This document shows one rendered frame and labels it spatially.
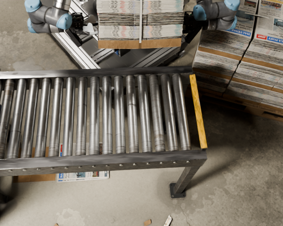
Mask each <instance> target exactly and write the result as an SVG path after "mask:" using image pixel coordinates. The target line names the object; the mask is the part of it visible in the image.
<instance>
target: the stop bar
mask: <svg viewBox="0 0 283 226"><path fill-rule="evenodd" d="M190 83H191V89H192V95H193V101H194V107H195V115H196V121H197V126H198V132H199V140H200V146H201V150H207V148H208V146H207V141H206V135H205V130H204V124H203V117H202V112H201V106H200V101H199V94H198V88H197V82H196V77H195V74H190Z"/></svg>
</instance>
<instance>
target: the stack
mask: <svg viewBox="0 0 283 226"><path fill-rule="evenodd" d="M236 17H237V24H236V27H235V28H234V29H232V30H203V29H202V31H201V35H200V39H199V43H198V46H197V50H196V52H195V56H194V58H193V61H192V67H193V68H197V69H201V70H207V71H211V72H215V73H219V74H223V75H227V76H233V77H232V78H238V79H241V80H246V81H250V82H253V83H258V84H262V85H265V86H269V87H273V88H277V89H281V90H283V71H281V70H276V69H272V68H269V67H265V66H261V65H256V64H252V63H248V62H244V61H241V60H242V59H241V60H240V61H239V60H235V59H231V58H227V57H224V56H219V55H215V54H211V53H207V52H202V51H199V50H198V47H199V46H200V47H203V48H209V49H213V50H217V51H221V52H226V53H229V54H233V55H237V56H240V57H242V55H243V53H244V56H243V57H246V58H250V59H254V60H258V61H263V62H267V63H271V64H275V65H279V66H283V0H240V5H239V9H238V10H237V13H236ZM193 74H195V77H196V82H197V86H198V87H201V88H205V89H208V90H211V91H216V92H219V93H223V92H224V94H226V95H230V96H235V97H239V98H243V99H246V100H251V101H254V102H258V103H262V104H266V105H270V106H273V107H277V108H280V109H283V94H282V93H278V92H275V91H271V90H267V89H263V88H259V87H255V86H251V85H247V84H243V83H239V82H235V81H231V80H228V79H225V78H220V77H216V76H212V75H208V74H203V73H200V72H195V71H193ZM198 94H199V100H201V101H204V102H208V103H211V104H216V105H219V106H223V107H227V108H230V109H235V110H238V111H242V112H246V113H250V114H253V115H257V116H261V117H265V118H268V119H272V120H276V121H279V122H283V118H281V117H277V116H273V115H269V114H266V113H264V112H265V111H266V112H270V113H274V114H278V115H282V116H283V112H280V111H277V110H273V109H269V108H265V107H261V106H258V105H255V104H250V103H246V102H242V101H239V100H234V99H230V98H226V97H223V96H219V95H215V94H212V93H208V92H205V91H200V90H198ZM202 95H205V96H209V97H213V98H217V99H221V100H225V101H229V102H232V103H236V104H240V105H244V106H245V107H244V108H243V107H239V106H236V105H232V104H228V103H224V102H220V101H217V100H212V99H209V98H205V97H202Z"/></svg>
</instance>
